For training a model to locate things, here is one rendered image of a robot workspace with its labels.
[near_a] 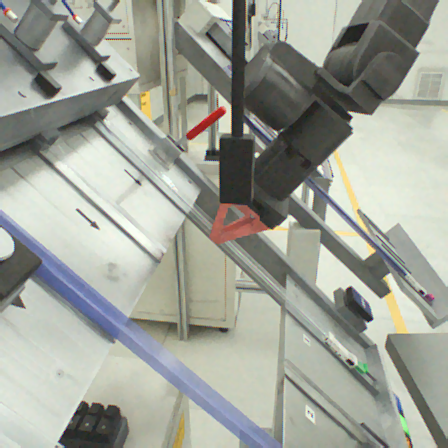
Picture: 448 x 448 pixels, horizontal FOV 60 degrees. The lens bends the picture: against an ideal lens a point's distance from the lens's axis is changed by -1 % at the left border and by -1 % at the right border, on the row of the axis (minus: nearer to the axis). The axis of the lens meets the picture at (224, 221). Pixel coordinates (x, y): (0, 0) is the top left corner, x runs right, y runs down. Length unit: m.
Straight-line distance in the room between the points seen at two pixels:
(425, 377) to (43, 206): 0.74
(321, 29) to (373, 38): 7.52
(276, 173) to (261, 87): 0.09
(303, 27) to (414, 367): 7.35
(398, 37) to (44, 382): 0.41
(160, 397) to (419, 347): 0.53
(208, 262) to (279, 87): 1.20
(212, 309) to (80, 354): 1.40
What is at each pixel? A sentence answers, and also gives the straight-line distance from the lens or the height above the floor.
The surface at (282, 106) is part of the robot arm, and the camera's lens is 0.39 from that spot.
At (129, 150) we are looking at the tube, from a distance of 0.47.
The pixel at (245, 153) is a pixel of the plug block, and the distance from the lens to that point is 0.25.
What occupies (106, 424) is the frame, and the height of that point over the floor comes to 0.68.
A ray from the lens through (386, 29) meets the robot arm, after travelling 0.43.
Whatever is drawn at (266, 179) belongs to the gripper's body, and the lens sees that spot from 0.43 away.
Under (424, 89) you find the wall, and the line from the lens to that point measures 8.34.
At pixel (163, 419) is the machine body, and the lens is 0.71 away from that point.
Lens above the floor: 1.18
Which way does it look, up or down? 26 degrees down
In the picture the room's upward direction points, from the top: straight up
